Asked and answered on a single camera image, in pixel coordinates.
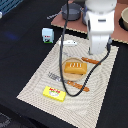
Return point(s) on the orange bread loaf toy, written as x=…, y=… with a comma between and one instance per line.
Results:
x=75, y=68

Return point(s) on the white fish toy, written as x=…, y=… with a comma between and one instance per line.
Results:
x=68, y=43

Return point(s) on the yellow butter box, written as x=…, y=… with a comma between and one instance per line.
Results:
x=54, y=93

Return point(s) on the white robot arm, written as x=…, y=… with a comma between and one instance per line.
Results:
x=99, y=19

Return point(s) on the wooden round plate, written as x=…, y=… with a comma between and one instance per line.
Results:
x=70, y=76

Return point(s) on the light blue milk carton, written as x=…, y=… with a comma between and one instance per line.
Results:
x=48, y=35

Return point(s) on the small dark grey pot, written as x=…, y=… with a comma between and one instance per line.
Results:
x=71, y=12

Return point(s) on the salmon pink mat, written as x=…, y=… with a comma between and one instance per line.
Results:
x=119, y=33

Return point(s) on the beige bowl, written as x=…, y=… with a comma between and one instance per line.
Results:
x=124, y=18

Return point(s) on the knife with wooden handle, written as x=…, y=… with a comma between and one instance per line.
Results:
x=83, y=58

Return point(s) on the fork with wooden handle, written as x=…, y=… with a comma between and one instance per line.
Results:
x=57, y=78

